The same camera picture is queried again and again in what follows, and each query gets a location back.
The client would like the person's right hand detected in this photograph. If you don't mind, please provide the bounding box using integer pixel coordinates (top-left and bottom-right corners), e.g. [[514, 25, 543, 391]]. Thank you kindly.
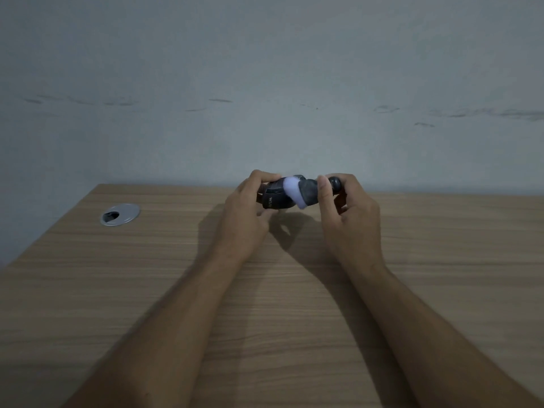
[[317, 173, 382, 277]]

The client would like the person's left hand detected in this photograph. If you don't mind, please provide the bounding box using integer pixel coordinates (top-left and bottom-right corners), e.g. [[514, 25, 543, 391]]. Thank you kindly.
[[215, 169, 283, 264]]

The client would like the black device with white band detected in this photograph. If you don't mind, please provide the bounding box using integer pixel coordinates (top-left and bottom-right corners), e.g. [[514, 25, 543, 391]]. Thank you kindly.
[[256, 175, 344, 211]]

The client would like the person's left forearm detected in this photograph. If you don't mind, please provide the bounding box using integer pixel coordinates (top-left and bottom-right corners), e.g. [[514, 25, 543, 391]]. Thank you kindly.
[[64, 250, 251, 408]]

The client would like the person's right forearm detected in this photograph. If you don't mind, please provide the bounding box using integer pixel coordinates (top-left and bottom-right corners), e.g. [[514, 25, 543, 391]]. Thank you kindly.
[[340, 261, 544, 408]]

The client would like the silver desk cable grommet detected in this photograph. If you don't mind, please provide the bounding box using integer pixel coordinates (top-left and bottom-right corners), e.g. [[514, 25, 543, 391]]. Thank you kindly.
[[100, 204, 140, 227]]

